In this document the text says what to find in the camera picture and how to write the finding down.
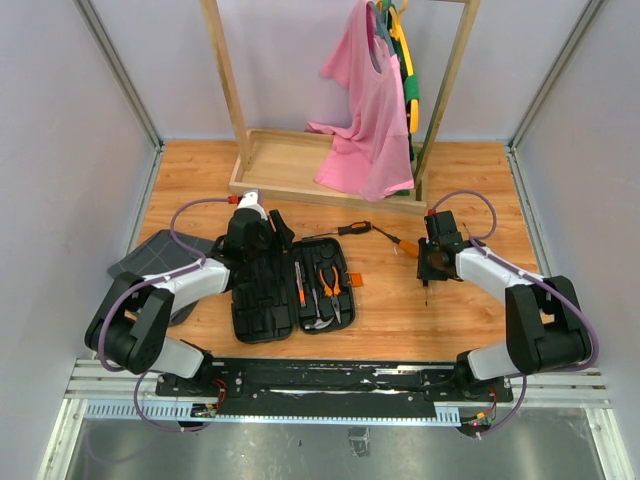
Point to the claw hammer black grip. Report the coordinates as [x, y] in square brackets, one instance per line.
[318, 314]

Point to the black plastic tool case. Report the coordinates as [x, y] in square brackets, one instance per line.
[266, 307]

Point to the aluminium frame post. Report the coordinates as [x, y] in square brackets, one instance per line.
[576, 35]
[98, 31]

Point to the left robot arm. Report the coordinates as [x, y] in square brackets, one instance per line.
[129, 329]

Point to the grey cable duct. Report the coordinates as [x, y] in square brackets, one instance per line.
[193, 412]

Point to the dark grey folded cloth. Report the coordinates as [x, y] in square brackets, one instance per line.
[160, 253]

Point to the black orange screwdriver handle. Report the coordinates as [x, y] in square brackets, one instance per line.
[355, 228]

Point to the green yellow hangers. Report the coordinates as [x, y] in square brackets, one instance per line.
[392, 20]

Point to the left aluminium frame post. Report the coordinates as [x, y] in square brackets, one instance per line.
[98, 31]

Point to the orange grid handle tool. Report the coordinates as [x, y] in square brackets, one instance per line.
[407, 247]

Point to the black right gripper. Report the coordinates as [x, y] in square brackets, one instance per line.
[424, 272]

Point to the wooden clothes rack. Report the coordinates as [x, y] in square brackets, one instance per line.
[282, 163]

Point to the orange black pliers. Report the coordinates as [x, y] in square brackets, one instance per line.
[330, 281]

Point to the silver orange utility knife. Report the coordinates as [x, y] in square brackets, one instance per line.
[299, 284]

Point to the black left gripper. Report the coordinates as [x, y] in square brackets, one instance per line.
[282, 238]

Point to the pink t-shirt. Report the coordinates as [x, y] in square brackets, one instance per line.
[370, 157]

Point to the right aluminium frame post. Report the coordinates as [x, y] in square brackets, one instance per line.
[576, 35]

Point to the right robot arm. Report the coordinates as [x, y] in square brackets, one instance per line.
[545, 329]

